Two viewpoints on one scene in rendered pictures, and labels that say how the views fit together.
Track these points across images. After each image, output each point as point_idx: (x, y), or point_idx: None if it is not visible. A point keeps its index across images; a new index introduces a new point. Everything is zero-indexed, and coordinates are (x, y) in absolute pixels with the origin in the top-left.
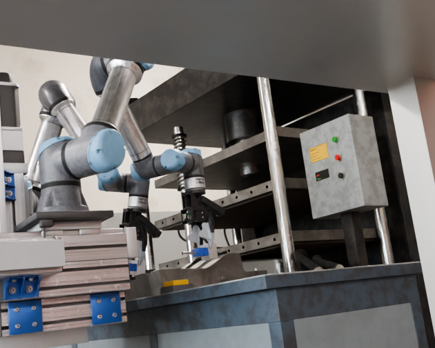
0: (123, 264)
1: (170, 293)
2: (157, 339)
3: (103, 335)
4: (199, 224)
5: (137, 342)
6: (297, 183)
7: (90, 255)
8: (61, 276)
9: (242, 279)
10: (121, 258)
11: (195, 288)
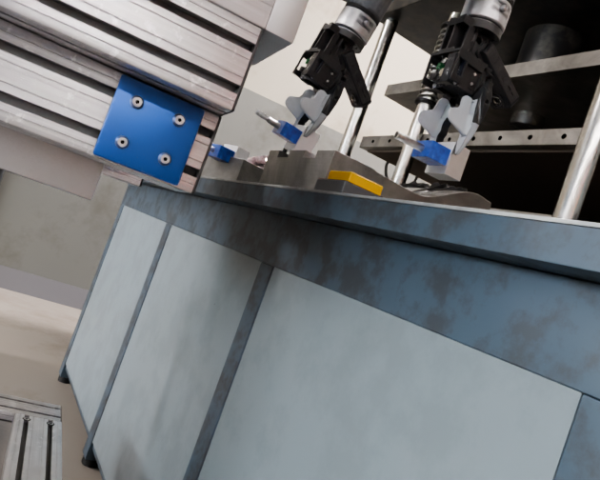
0: (242, 36)
1: (333, 193)
2: (270, 276)
3: (202, 230)
4: (455, 100)
5: (238, 265)
6: None
7: None
8: None
9: (565, 221)
10: (245, 20)
11: (396, 201)
